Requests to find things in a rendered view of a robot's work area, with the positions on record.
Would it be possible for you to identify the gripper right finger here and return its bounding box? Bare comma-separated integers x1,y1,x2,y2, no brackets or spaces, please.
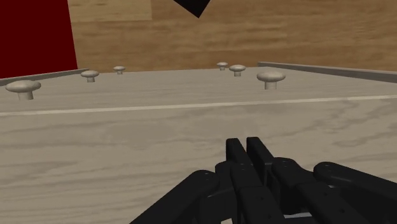
246,136,397,224

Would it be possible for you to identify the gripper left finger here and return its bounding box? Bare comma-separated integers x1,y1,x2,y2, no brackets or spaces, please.
130,137,287,224

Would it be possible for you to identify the pale wood chest of drawers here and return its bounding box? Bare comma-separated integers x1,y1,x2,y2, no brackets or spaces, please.
0,61,397,224

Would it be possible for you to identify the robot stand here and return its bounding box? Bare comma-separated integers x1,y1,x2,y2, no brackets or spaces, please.
172,0,212,18

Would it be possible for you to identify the dark red block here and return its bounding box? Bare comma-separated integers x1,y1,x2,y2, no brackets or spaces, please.
0,0,79,80

